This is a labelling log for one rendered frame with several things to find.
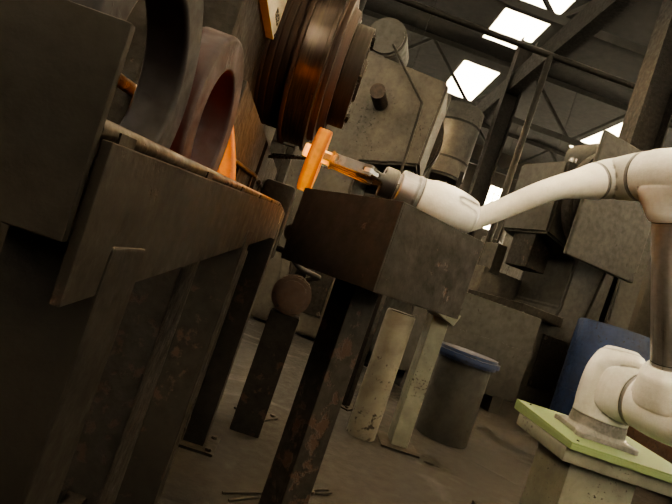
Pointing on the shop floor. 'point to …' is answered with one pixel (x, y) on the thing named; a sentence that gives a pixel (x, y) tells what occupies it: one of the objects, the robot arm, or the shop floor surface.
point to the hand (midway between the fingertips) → (317, 154)
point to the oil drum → (562, 400)
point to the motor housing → (271, 353)
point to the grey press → (566, 260)
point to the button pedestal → (416, 385)
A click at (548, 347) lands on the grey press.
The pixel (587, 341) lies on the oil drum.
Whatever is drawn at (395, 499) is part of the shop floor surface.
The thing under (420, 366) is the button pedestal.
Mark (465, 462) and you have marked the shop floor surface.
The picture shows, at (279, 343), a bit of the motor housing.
